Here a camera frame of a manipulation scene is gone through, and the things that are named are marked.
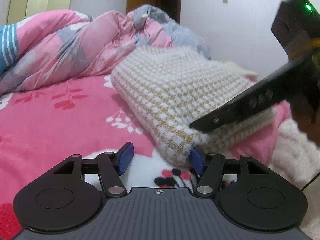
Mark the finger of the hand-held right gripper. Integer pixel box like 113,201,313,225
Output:
189,100,250,133

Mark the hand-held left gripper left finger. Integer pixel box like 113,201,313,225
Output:
52,142,134,197

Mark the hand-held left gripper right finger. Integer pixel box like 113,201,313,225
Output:
189,147,273,197

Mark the beige houndstooth knit cardigan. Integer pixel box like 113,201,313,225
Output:
110,44,276,168

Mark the person's right hand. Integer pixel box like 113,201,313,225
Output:
294,110,320,152

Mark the pink floral fleece blanket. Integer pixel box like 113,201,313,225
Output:
0,74,293,240

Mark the white fluffy rug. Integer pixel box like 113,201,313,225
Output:
271,119,320,191

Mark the pink grey floral quilt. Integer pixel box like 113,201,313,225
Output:
0,4,211,97

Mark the teal striped pillow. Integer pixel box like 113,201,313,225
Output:
0,23,20,74

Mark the pale yellow cabinet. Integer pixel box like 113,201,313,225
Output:
6,0,73,26

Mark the thin black cable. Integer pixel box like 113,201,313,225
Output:
300,171,320,192

